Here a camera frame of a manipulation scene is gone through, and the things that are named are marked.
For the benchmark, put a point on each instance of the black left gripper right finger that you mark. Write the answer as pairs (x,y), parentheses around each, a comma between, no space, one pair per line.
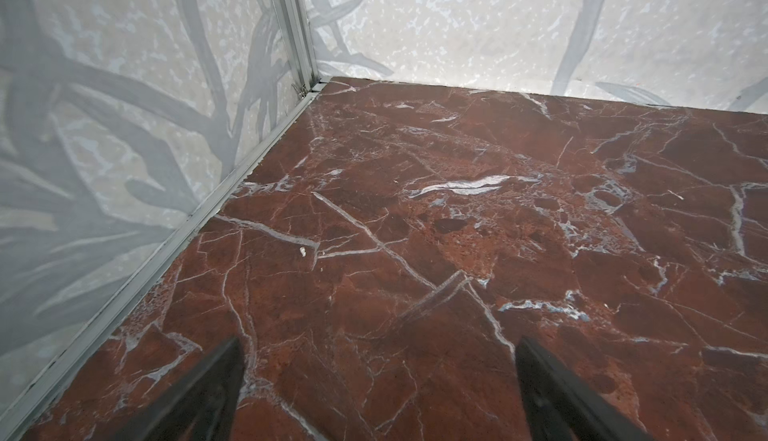
(560,406)

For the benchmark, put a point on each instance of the aluminium frame corner post left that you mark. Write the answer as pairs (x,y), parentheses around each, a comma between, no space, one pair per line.
(294,23)

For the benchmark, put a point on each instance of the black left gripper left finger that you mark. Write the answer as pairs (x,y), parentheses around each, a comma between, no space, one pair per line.
(199,406)

